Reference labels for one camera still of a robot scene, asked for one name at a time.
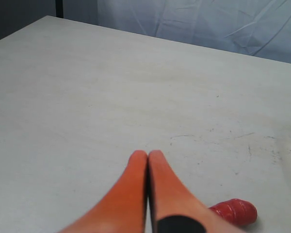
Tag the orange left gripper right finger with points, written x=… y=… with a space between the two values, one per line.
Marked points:
x=174 y=209

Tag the red toy sausage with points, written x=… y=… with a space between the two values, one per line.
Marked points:
x=236 y=211

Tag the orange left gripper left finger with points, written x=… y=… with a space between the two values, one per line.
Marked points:
x=123 y=208

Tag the blue-grey backdrop cloth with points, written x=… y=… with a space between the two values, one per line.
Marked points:
x=260 y=28

